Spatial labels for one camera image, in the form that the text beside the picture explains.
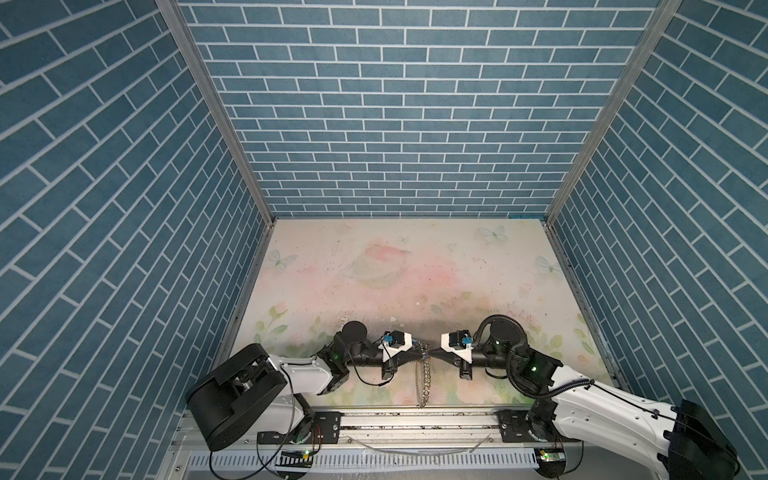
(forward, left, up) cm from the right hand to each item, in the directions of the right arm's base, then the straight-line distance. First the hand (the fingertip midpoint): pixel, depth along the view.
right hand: (429, 348), depth 73 cm
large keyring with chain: (-1, +1, -2) cm, 2 cm away
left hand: (-1, +3, -4) cm, 5 cm away
